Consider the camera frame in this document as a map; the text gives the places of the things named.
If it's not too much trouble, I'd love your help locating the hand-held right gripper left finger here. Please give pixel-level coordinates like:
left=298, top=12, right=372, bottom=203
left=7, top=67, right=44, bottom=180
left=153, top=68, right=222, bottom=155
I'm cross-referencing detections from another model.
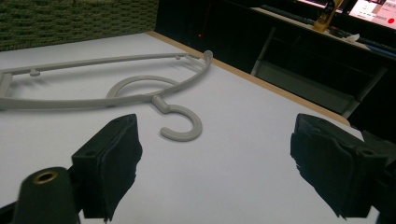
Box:
left=71, top=113, right=144, bottom=222

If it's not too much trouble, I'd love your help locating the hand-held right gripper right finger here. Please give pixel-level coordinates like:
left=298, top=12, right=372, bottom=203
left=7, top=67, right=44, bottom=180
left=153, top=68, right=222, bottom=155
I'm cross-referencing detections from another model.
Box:
left=290, top=113, right=396, bottom=218

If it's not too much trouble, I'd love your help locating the grey plastic clothes hanger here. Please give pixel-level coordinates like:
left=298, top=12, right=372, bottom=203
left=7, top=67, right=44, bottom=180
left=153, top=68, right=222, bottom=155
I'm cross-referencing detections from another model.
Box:
left=0, top=49, right=214, bottom=143

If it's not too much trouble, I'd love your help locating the green textured curtain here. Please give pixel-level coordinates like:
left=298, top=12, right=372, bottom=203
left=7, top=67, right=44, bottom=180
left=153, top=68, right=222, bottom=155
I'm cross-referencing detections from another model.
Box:
left=0, top=0, right=160, bottom=52

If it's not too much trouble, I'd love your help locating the yellow stand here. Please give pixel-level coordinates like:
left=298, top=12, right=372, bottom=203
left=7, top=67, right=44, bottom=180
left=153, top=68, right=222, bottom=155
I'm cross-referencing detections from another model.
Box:
left=313, top=0, right=344, bottom=33

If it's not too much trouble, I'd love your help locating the computer monitor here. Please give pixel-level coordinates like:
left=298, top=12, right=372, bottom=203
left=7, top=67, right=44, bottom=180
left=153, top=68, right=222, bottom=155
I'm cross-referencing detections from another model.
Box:
left=298, top=0, right=396, bottom=31

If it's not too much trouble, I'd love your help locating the grey metal stand frame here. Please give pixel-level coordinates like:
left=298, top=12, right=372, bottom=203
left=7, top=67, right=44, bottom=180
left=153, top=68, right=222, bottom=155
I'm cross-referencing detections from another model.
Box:
left=250, top=26, right=389, bottom=119

